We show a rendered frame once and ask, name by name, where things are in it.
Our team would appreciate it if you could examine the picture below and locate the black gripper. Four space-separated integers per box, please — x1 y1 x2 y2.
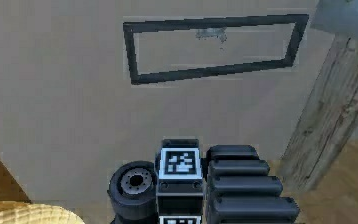
107 160 159 224

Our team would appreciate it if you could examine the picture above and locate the tan wicker basket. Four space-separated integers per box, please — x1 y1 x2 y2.
0 200 86 224

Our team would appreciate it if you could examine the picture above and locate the black framed wall picture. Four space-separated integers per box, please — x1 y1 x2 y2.
122 13 310 86

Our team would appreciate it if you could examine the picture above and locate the grey wooden door frame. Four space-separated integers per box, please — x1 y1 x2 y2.
277 33 358 194

